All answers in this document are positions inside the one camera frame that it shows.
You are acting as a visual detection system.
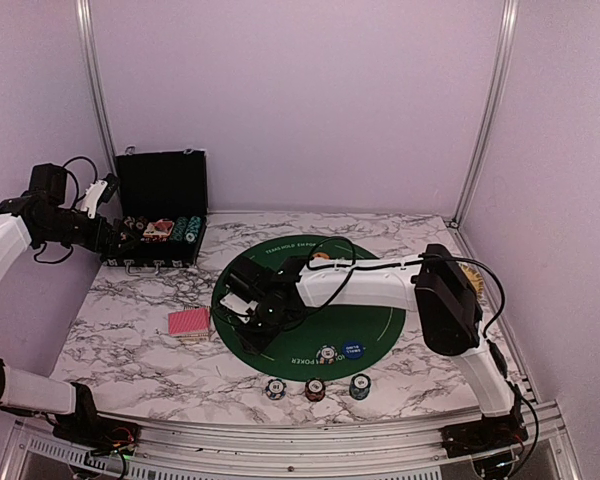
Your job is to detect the aluminium frame post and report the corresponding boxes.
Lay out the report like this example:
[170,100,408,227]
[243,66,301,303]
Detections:
[450,0,520,229]
[75,0,117,174]

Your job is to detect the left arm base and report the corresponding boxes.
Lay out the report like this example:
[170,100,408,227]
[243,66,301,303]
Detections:
[52,382,140,453]

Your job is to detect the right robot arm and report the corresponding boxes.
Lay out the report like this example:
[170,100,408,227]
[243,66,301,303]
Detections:
[211,236,516,448]

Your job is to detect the left aluminium frame post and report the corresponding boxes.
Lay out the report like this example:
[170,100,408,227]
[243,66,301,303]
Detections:
[75,0,117,174]

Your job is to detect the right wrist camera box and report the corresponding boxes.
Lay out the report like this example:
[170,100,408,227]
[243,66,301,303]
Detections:
[219,256,275,323]

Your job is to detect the red back card deck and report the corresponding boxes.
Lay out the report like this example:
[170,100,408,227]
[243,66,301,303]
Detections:
[168,307,211,341]

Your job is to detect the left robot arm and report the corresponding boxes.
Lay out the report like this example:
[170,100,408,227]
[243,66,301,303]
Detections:
[0,194,140,445]

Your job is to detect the round green poker mat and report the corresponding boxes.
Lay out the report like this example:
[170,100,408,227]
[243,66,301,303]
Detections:
[210,234,407,377]

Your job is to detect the aluminium front rail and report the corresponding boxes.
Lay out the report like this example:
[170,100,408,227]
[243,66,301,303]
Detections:
[0,401,584,479]

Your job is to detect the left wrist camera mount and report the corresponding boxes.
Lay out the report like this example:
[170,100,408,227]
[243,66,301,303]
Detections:
[79,173,120,219]

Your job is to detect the teal chip stack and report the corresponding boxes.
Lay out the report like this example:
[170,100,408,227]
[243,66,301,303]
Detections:
[349,373,371,401]

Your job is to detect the blue white chip stack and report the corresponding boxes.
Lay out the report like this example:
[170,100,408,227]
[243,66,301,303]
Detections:
[264,378,286,401]

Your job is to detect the black poker chip case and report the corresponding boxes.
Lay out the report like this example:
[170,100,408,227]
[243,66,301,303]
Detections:
[102,149,209,269]

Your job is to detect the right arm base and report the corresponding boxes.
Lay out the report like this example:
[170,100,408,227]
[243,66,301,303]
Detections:
[441,400,529,458]

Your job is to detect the boxed playing card deck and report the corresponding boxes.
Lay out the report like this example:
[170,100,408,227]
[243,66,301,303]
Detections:
[142,221,171,243]

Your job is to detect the right aluminium frame post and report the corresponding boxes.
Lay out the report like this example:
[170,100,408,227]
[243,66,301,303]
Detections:
[450,0,520,229]

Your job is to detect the teal 50 chip row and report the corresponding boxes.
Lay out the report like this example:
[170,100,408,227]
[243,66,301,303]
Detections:
[184,216,202,244]

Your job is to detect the dark green chip row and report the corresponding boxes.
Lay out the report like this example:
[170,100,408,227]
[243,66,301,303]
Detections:
[170,216,189,242]

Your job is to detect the blue small blind button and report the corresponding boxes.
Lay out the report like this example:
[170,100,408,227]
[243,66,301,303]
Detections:
[341,341,365,360]

